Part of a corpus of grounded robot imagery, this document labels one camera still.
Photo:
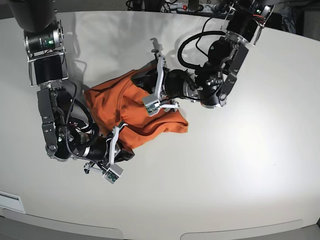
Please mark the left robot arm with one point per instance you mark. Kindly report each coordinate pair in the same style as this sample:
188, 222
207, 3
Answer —
212, 82

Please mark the white label plate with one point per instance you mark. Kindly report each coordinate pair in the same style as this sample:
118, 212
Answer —
11, 202

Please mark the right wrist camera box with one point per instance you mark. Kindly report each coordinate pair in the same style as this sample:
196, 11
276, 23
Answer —
112, 173

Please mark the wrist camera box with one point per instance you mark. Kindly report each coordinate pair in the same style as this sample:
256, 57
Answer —
112, 173
152, 104

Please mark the white power strip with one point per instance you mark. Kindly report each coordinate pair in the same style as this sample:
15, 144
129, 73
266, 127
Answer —
211, 8

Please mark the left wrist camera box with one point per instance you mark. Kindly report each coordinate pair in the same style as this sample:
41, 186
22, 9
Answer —
152, 104

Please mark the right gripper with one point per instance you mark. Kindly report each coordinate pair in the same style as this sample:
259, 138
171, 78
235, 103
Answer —
99, 151

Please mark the orange T-shirt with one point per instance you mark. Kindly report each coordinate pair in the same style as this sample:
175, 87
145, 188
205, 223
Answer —
119, 100

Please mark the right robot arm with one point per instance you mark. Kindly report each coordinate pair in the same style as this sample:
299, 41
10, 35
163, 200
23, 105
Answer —
68, 127

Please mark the black equipment box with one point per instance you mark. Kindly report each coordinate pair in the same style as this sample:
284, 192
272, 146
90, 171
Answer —
275, 21

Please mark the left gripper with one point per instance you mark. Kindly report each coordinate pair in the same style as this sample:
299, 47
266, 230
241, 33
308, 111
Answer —
177, 83

